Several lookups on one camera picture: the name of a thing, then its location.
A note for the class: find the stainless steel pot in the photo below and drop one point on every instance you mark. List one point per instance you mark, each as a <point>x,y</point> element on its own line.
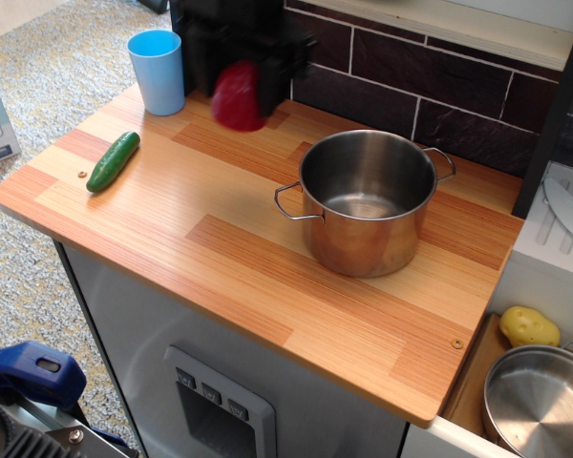
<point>365,195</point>

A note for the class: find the white dish rack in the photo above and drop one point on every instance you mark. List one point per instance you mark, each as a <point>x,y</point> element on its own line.
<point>542,236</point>

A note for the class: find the green toy cucumber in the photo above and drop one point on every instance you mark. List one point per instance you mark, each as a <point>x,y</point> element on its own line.
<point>112,162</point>

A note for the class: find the light blue plastic cup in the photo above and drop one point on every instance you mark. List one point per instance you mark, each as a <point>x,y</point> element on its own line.
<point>157,63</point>

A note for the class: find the yellow toy potato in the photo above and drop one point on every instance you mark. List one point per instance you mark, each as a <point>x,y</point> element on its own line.
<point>524,325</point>

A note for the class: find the blue clamp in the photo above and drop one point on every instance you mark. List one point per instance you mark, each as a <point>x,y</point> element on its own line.
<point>42,374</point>

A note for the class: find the steel pan in sink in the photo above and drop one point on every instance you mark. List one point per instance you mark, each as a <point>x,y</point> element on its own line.
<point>528,401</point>

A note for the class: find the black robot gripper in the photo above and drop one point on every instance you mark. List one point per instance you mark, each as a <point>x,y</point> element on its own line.
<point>213,31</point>

